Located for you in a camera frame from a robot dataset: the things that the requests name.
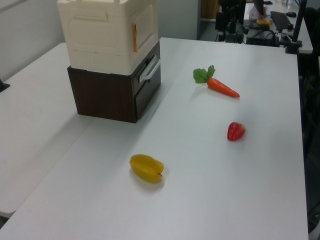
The black electronics box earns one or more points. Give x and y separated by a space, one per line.
262 38

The thin black stand pole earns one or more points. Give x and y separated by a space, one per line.
242 15

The cream plastic cabinet box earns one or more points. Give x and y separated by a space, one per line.
95 37

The orange toy carrot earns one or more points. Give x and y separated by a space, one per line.
220 86

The black computer mouse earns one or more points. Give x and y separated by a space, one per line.
291 14

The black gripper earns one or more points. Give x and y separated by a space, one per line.
221 20

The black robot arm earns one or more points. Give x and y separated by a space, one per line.
228 5

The dark brown wooden drawer unit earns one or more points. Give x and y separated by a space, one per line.
102 97

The black pole with clamp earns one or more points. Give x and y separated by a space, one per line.
298 25

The yellow toy starfruit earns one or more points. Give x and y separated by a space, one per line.
146 168

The dark monitor stand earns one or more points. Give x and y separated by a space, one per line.
258 6

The black keyboard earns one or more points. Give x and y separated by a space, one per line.
281 21

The red toy fruit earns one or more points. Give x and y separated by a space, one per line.
235 131

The cream cabinet door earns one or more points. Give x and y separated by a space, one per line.
146 27

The black bracket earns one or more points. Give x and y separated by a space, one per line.
3 86

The small yellow object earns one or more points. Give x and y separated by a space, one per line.
264 22

